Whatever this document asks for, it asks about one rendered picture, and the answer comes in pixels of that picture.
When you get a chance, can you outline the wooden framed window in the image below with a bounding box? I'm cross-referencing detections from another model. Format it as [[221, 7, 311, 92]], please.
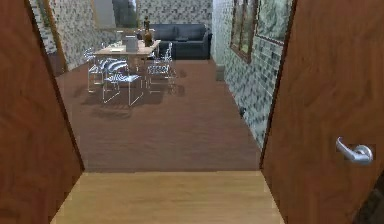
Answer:
[[229, 0, 260, 65]]

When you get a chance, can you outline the grey box container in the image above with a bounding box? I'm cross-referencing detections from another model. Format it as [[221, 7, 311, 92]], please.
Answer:
[[124, 35, 140, 53]]

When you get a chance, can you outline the light wooden dining table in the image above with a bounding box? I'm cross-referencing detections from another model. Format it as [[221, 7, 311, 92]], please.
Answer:
[[92, 39, 162, 73]]

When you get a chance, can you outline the framed green wall picture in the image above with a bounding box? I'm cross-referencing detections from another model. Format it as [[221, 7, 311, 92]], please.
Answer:
[[255, 0, 294, 46]]

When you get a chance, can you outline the brown bottle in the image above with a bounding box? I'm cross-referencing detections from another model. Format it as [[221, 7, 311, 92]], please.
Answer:
[[142, 15, 154, 48]]

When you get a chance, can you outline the dark blue sofa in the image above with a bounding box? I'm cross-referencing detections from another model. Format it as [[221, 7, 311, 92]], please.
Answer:
[[149, 23, 213, 61]]

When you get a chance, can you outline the brown wooden room door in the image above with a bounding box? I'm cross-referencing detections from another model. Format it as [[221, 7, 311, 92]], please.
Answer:
[[259, 0, 384, 224]]

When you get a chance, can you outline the brown wooden door frame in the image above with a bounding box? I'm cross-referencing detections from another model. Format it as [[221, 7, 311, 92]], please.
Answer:
[[0, 0, 85, 224]]

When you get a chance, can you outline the wooden framed wall mirror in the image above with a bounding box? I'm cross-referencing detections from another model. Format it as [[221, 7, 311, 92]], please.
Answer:
[[90, 0, 140, 32]]

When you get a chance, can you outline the silver lever door handle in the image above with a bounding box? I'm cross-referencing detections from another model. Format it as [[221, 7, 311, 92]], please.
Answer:
[[335, 136, 374, 166]]

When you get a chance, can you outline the striped metal frame chair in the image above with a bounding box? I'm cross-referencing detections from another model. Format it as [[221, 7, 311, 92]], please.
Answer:
[[83, 47, 113, 94], [145, 41, 177, 93], [101, 58, 145, 107]]

